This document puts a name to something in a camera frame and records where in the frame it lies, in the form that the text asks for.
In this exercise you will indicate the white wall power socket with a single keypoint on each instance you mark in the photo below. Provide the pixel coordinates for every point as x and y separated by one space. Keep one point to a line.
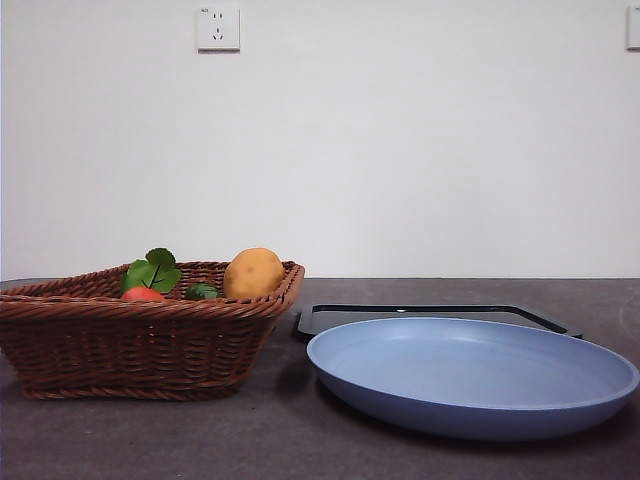
218 28

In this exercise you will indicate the yellow-brown potato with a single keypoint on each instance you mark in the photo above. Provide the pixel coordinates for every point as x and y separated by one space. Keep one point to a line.
252 274

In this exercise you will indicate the blue round plate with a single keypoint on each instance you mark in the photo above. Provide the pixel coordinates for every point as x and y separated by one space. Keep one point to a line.
465 380

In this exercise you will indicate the orange carrot with green leaves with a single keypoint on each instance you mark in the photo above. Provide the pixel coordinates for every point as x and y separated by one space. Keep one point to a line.
150 272

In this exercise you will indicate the green chili pepper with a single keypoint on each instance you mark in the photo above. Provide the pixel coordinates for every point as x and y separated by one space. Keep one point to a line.
202 292

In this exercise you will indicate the brown wicker basket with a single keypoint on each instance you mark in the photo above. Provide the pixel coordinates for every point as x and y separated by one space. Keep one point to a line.
125 345

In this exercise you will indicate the white wall plate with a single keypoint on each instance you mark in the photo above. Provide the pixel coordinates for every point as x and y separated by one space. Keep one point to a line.
634 27

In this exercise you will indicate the black rectangular tray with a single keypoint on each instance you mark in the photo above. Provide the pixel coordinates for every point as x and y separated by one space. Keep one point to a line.
350 315

